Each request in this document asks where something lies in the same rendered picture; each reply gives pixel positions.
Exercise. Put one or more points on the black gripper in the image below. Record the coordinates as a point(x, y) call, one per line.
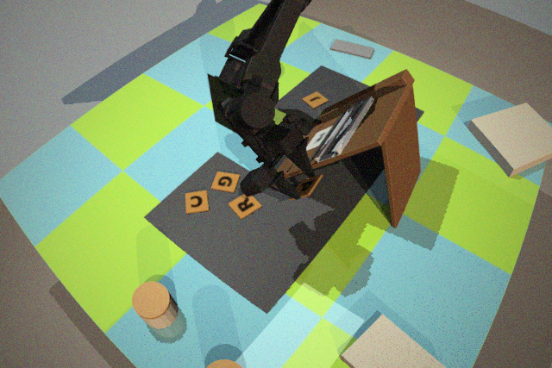
point(266, 176)

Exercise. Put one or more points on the beige flat square slab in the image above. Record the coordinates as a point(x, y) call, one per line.
point(517, 138)

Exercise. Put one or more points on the grey flat rectangular tile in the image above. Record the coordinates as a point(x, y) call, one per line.
point(352, 48)

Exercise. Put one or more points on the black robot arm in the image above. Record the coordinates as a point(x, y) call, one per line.
point(257, 79)

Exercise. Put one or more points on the brown letter tile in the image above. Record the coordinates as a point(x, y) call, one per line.
point(225, 182)
point(307, 186)
point(243, 205)
point(196, 202)

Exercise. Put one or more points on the orange cylinder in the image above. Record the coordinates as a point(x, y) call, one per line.
point(155, 305)
point(225, 363)

